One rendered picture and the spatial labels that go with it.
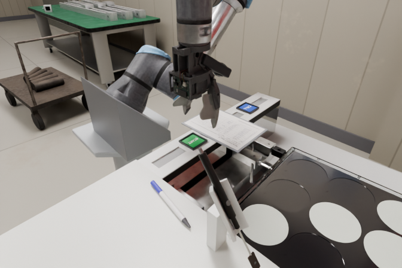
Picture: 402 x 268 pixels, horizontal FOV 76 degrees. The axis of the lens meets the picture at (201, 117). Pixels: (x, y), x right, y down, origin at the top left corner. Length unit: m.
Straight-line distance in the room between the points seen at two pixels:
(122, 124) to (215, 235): 0.48
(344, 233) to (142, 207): 0.41
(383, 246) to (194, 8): 0.59
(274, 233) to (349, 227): 0.16
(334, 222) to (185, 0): 0.55
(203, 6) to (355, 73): 2.00
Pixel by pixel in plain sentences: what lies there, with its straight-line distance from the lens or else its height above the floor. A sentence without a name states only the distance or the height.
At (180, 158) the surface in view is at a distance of 0.64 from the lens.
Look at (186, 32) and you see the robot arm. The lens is 0.55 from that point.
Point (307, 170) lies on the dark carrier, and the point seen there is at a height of 0.90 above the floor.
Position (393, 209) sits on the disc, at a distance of 0.74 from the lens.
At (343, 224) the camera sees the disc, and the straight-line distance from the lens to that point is 0.66.
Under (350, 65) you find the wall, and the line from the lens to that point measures 2.43.
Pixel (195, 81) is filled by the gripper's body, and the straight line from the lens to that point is 0.56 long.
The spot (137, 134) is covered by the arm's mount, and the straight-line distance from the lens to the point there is 0.85.
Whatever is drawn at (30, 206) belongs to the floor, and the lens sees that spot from 2.13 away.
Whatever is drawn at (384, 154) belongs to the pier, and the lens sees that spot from 2.51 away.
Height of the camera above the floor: 1.36
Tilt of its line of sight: 30 degrees down
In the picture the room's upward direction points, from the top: straight up
